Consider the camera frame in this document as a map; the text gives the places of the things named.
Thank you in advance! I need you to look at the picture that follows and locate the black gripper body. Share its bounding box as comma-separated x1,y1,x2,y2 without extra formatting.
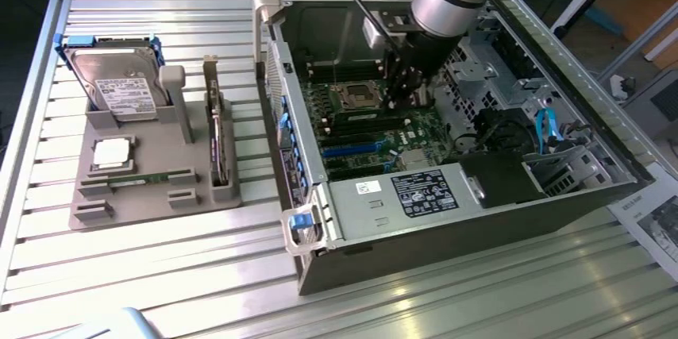
383,30,463,87

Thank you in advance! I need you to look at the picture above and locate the black RAM slot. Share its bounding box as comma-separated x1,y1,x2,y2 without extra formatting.
329,115,413,132

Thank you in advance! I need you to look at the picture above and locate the green RAM stick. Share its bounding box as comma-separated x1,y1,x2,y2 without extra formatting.
107,174,179,188

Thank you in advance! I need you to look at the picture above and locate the green motherboard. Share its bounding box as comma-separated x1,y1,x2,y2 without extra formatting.
305,59,459,183

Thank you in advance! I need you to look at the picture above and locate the CPU socket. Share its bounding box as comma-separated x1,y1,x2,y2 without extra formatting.
329,83,383,112

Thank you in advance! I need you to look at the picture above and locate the blue expansion slot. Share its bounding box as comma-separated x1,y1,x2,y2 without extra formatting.
322,142,391,160

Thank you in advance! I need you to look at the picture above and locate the silver power supply unit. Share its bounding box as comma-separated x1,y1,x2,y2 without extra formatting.
327,162,486,243

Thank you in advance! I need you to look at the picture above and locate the graphics card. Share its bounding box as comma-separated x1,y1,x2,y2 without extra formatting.
203,54,238,188

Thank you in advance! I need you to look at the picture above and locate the white power strip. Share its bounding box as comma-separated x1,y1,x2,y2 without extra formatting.
609,75,637,98

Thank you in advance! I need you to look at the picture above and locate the open black PC case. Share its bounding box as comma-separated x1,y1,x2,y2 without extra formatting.
253,0,658,296

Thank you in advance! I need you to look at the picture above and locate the grey box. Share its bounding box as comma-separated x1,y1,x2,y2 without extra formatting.
622,68,678,140

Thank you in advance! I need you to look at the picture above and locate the silver hard disk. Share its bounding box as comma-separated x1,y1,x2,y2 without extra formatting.
71,47,171,122

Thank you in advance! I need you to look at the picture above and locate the printed paper sheet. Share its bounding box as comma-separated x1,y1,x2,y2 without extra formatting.
606,162,678,271

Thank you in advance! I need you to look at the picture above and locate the grey parts rack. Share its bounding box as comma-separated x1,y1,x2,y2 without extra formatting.
68,64,243,232

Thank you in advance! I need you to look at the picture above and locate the silver CPU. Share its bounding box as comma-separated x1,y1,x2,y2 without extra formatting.
90,139,134,168

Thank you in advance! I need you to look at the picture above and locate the blue disk caddy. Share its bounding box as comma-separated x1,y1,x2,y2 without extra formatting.
54,33,163,68

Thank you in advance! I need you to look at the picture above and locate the light blue rounded object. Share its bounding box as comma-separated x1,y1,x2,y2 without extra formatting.
50,306,163,339

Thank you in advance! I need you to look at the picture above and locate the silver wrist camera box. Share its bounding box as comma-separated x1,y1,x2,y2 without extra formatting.
362,17,405,52

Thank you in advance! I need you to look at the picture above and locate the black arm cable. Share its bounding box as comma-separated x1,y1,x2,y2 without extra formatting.
331,0,399,51

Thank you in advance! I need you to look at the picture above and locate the blue SATA wire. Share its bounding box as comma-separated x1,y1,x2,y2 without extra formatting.
534,108,566,156

